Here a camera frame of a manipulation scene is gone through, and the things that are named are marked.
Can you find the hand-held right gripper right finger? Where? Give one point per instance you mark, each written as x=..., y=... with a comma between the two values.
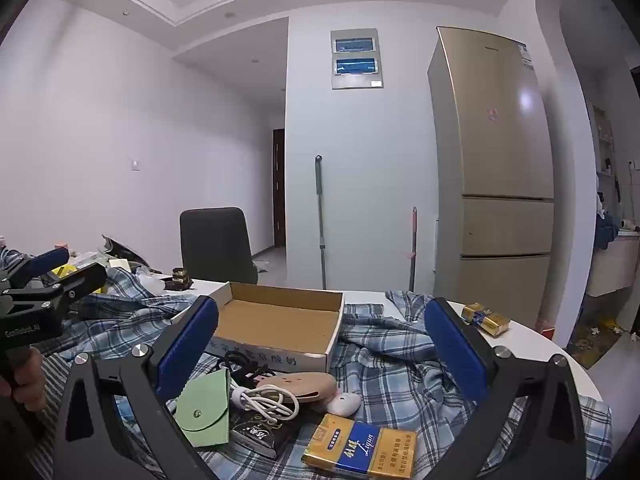
x=460, y=352

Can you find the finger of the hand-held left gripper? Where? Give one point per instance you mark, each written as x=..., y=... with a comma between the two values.
x=45, y=262
x=85, y=280

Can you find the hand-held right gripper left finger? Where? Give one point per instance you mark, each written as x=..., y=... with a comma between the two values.
x=187, y=347

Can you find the green felt pouch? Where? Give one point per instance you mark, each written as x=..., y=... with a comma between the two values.
x=205, y=410

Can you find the cardboard box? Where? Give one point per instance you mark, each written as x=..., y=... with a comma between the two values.
x=280, y=320

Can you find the beige plush pouch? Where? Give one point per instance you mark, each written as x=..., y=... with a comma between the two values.
x=305, y=385

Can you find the yellow blue cigarette pack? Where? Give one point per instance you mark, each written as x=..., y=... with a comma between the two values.
x=360, y=447

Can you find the person's left hand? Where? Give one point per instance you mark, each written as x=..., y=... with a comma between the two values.
x=31, y=380

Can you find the yellow packet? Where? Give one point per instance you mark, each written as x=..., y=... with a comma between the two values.
x=64, y=270

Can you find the small white box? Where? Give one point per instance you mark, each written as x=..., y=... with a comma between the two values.
x=120, y=264

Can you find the gold cigarette pack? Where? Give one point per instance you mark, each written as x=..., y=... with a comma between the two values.
x=485, y=319

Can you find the black plastic bag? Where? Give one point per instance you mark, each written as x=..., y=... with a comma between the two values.
x=125, y=250

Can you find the blue plaid shirt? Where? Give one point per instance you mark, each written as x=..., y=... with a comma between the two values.
x=400, y=375

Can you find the clear plastic bag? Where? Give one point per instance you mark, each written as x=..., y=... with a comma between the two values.
x=150, y=280

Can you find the red box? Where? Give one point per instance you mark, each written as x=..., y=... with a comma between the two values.
x=546, y=331

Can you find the dark grey chair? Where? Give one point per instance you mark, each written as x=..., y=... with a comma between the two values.
x=215, y=245

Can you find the small ruler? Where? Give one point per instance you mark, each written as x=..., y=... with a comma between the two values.
x=260, y=432

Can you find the small white pink plush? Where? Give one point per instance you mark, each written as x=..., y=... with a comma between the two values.
x=345, y=402

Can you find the white sink counter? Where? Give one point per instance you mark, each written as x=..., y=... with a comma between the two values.
x=612, y=265

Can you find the dark wooden door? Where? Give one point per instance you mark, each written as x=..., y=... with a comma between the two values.
x=278, y=185

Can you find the blue cloth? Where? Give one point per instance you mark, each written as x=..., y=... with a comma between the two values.
x=607, y=230

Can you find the gold refrigerator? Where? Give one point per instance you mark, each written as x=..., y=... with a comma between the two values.
x=495, y=160

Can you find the grey electrical panel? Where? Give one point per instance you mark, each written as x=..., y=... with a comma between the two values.
x=356, y=58

